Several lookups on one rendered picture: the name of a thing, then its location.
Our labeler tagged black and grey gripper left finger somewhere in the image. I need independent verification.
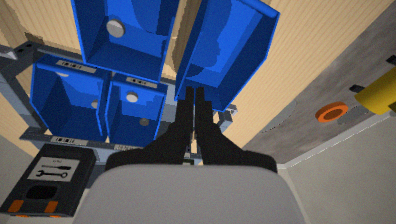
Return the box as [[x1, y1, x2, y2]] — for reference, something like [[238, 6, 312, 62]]
[[104, 86, 194, 172]]

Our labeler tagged blue bin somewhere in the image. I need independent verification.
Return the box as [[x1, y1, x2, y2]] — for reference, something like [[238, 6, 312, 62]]
[[105, 73, 168, 147], [174, 0, 279, 112], [30, 55, 111, 142], [71, 0, 180, 83]]

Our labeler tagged black tool case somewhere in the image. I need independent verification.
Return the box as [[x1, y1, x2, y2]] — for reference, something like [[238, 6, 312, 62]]
[[0, 143, 97, 218]]

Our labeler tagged dark green tool case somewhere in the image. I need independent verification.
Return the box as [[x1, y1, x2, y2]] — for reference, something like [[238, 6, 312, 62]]
[[183, 159, 194, 165]]

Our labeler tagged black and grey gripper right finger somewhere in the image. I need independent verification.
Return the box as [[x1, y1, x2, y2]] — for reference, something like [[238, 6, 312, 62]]
[[194, 87, 278, 174]]

